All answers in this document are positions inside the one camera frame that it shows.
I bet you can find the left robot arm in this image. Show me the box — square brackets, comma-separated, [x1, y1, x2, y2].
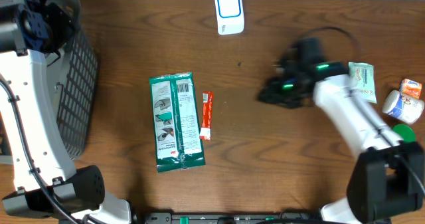
[1, 0, 137, 223]

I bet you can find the green lid jar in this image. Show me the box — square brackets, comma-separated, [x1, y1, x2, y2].
[392, 124, 416, 143]

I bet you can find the orange Kleenex tissue pack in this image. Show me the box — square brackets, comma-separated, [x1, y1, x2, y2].
[400, 78, 422, 99]

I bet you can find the red snack package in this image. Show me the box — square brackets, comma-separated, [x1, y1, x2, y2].
[200, 91, 214, 140]

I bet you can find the grey plastic shopping basket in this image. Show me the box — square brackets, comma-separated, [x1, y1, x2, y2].
[0, 0, 100, 165]

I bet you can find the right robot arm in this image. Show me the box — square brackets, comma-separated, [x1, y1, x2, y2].
[258, 38, 424, 223]

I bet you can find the white round tub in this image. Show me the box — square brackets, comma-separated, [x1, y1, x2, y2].
[382, 90, 424, 125]

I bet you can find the white barcode scanner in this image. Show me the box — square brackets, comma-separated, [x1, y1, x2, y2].
[214, 0, 245, 35]

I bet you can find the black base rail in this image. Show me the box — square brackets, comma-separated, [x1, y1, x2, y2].
[142, 211, 322, 224]

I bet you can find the green white wipes pack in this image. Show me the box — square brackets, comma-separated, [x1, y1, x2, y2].
[349, 62, 377, 104]

